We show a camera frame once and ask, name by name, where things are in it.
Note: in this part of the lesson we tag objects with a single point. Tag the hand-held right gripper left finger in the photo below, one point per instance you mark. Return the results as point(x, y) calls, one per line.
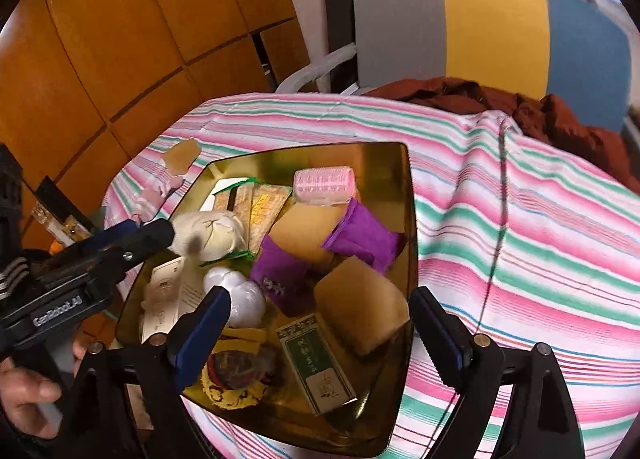
point(200, 339)

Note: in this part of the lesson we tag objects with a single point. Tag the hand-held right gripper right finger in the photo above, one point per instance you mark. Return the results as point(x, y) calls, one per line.
point(440, 339)

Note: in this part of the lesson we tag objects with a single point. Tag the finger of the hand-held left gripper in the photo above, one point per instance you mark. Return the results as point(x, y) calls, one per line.
point(150, 236)
point(120, 231)

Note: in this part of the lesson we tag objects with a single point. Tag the cream printed box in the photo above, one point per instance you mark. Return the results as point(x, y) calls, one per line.
point(165, 299)

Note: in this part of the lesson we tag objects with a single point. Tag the yellow patterned packet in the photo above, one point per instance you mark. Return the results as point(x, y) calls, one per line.
point(235, 389)

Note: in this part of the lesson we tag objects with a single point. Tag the white bun packet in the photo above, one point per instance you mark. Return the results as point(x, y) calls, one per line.
point(220, 234)

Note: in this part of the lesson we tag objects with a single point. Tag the tan snack packet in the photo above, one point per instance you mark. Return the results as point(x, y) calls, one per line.
point(360, 304)
point(300, 231)

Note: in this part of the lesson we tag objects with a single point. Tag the purple snack packet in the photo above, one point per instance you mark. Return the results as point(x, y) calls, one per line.
point(280, 274)
point(360, 239)

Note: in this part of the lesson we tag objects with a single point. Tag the green printed box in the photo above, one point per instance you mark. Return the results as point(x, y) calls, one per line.
point(312, 364)

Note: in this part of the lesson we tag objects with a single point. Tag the tan printed cracker packet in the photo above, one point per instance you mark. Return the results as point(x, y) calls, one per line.
point(267, 209)

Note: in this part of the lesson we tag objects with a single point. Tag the gold tray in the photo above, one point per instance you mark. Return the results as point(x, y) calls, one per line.
point(375, 174)

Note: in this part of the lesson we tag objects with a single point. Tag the pink snack packet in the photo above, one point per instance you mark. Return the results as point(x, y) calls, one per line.
point(325, 184)

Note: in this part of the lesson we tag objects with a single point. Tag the person's left hand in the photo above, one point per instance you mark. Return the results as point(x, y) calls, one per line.
point(25, 394)

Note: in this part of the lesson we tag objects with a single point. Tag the pink cloth piece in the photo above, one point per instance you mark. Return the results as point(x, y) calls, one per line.
point(160, 191)

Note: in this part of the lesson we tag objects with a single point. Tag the black clear plastic strip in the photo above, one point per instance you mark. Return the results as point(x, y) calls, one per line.
point(60, 211)

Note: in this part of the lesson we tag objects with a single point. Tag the small tan paper piece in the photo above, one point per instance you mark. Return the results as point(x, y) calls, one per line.
point(182, 155)

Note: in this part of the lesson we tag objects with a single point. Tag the striped pink green tablecloth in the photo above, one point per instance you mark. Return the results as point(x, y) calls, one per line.
point(500, 264)

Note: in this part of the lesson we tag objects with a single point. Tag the wooden wardrobe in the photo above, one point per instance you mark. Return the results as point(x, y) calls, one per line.
point(125, 39)

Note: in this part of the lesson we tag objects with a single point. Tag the dark red jacket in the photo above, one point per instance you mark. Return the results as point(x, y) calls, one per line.
point(550, 119)

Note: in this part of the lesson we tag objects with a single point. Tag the black rolled mat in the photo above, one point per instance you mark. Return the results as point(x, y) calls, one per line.
point(337, 14)

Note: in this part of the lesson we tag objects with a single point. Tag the grey yellow blue chair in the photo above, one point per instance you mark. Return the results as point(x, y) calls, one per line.
point(490, 24)

